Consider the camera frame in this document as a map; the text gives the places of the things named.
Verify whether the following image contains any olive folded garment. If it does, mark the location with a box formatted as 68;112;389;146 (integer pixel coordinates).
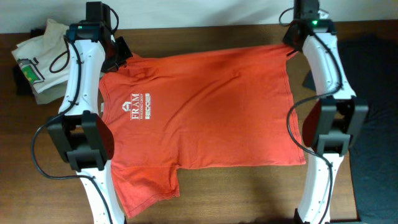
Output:
32;82;67;105

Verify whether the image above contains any black folded garment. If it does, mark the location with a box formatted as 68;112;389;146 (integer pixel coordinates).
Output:
12;29;45;96

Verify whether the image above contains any red orange t-shirt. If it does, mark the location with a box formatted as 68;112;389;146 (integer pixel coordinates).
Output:
99;45;305;218

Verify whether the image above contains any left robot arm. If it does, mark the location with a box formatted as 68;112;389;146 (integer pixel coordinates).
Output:
44;1;132;223

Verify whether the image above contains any dark navy garment pile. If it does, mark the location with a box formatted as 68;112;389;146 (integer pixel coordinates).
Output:
338;35;397;223

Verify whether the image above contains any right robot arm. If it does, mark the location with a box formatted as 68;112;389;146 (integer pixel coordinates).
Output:
283;0;369;223

